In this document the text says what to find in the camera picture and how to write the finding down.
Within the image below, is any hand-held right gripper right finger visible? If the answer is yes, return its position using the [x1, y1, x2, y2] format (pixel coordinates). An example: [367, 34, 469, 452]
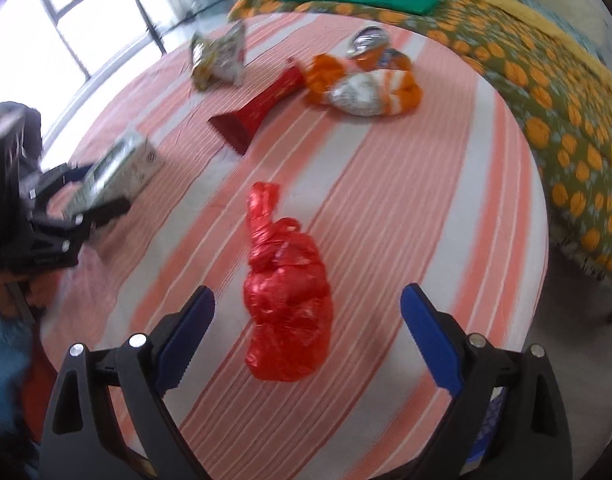
[400, 283, 573, 480]

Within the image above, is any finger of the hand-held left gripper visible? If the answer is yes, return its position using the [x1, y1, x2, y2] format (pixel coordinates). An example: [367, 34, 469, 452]
[36, 199, 132, 241]
[36, 162, 94, 201]

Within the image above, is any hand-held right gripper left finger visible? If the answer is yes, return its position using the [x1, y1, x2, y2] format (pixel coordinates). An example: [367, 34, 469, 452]
[38, 285, 217, 480]

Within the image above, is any white green carton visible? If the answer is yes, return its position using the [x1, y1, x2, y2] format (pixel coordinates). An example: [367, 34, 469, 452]
[63, 130, 165, 216]

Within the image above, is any red plastic bag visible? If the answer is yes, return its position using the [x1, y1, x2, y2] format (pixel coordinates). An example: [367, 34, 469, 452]
[243, 181, 334, 383]

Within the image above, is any pink white striped sheet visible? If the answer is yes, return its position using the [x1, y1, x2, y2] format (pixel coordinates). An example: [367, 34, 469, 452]
[38, 12, 549, 480]

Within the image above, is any red paper packet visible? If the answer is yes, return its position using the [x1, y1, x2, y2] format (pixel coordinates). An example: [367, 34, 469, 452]
[208, 58, 307, 156]

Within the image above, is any green white snack bag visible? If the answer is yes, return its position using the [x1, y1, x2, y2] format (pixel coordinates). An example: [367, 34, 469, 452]
[190, 20, 247, 92]

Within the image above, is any orange snack bag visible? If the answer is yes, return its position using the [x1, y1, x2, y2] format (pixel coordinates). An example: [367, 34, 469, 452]
[306, 54, 423, 119]

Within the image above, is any orange floral green quilt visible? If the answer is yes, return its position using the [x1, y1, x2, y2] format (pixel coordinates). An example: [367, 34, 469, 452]
[228, 0, 612, 281]

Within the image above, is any white pillow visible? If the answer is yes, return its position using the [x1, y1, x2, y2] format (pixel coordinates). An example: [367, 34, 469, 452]
[551, 0, 612, 58]

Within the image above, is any window with dark frame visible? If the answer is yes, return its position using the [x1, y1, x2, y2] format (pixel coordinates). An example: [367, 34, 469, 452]
[0, 0, 229, 93]

